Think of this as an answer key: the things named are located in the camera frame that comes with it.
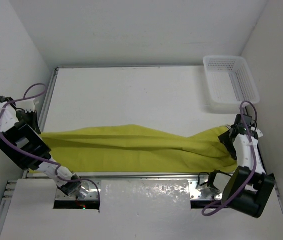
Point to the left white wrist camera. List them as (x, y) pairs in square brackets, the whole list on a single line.
[(29, 106)]

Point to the white front cover board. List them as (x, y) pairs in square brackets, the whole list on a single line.
[(132, 210)]

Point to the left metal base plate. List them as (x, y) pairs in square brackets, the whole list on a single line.
[(85, 191)]

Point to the aluminium table frame rail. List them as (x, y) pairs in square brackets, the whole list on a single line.
[(11, 184)]

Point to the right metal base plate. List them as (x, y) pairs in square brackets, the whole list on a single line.
[(202, 193)]

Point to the white perforated plastic basket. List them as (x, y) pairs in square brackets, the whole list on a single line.
[(229, 82)]

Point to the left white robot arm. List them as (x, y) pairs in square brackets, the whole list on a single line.
[(20, 140)]

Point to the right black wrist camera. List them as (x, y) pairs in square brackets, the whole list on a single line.
[(245, 125)]

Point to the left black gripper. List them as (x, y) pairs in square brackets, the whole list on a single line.
[(34, 124)]

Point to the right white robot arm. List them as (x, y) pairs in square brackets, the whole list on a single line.
[(248, 189)]

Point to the yellow-green trousers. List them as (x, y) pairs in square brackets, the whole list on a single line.
[(138, 149)]

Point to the metal base plate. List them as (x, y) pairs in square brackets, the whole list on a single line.
[(85, 191), (202, 193)]

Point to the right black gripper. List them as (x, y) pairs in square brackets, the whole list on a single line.
[(224, 138)]

